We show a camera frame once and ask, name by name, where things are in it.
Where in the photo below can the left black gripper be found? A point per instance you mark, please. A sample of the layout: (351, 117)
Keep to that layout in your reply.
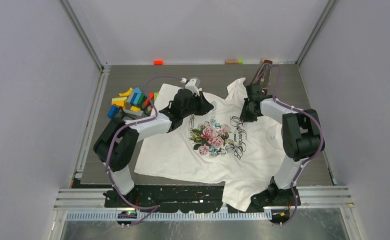
(204, 106)

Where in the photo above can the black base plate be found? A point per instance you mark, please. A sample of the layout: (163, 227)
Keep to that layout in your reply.
(171, 199)

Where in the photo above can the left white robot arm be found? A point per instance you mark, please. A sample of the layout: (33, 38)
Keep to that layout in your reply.
(117, 142)

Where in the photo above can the brown wooden metronome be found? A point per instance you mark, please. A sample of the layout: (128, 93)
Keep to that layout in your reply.
(262, 76)

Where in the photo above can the white floral t-shirt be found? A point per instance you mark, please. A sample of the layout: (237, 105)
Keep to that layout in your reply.
(218, 148)

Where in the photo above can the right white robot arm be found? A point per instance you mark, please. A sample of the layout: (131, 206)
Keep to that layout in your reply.
(302, 137)

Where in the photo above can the light green flat block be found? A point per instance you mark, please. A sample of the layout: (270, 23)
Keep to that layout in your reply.
(117, 99)

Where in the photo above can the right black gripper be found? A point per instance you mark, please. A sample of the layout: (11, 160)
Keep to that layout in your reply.
(244, 116)

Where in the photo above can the yellow arch block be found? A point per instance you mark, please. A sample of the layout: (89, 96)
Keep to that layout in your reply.
(127, 93)

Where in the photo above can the light blue block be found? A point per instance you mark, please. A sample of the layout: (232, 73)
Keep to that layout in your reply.
(135, 96)

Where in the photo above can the tan and green block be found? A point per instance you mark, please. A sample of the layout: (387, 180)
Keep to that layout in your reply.
(233, 61)

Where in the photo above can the blue cylinder block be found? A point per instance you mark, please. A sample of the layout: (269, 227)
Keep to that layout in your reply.
(112, 111)

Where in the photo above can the aluminium front rail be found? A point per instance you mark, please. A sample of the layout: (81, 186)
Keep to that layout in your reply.
(88, 204)

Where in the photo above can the red orange block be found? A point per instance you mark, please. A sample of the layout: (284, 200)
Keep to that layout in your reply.
(158, 62)

